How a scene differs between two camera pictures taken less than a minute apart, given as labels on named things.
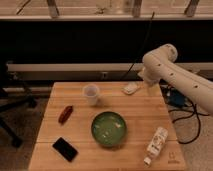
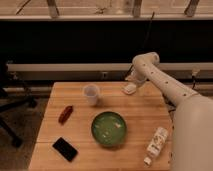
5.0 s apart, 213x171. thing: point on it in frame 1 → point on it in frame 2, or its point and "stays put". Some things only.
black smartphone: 66,150 stays put
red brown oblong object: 66,113 stays put
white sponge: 129,88 stays put
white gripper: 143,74 → 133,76
